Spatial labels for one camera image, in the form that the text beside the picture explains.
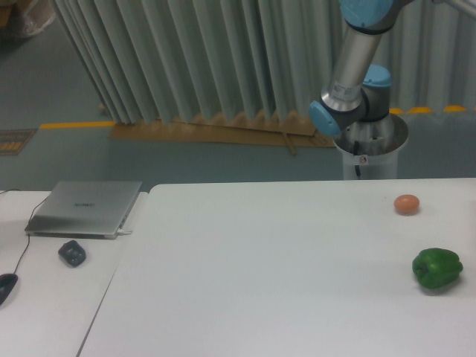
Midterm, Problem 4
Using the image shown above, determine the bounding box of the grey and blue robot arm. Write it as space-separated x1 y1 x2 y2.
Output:
309 1 475 137

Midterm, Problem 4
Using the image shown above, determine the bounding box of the brown cardboard sheet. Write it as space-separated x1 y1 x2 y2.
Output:
109 110 335 155

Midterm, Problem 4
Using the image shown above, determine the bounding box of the white usb plug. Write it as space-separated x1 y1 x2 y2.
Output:
117 230 133 236

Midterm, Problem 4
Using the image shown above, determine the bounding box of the grey-green pleated curtain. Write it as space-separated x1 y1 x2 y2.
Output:
53 1 475 123

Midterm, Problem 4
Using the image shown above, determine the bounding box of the brown egg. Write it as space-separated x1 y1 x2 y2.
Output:
393 194 420 215

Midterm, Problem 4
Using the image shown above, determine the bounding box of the silver closed laptop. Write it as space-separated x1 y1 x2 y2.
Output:
25 181 142 239

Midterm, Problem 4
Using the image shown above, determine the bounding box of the small black controller device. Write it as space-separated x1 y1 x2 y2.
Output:
58 240 87 268

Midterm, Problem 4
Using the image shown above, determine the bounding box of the green bell pepper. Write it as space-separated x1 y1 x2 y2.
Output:
412 248 463 289

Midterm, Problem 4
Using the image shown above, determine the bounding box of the black computer mouse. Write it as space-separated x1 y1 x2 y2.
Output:
0 273 19 305

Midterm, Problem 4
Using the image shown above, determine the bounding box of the clear plastic bag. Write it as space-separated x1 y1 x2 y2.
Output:
13 0 56 38

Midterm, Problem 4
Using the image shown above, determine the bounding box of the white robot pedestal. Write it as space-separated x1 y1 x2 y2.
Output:
334 114 408 180

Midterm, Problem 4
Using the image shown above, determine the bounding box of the black mouse cable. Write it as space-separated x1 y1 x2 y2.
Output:
11 234 31 276

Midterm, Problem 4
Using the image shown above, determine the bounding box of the black laptop cable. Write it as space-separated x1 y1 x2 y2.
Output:
0 188 51 224

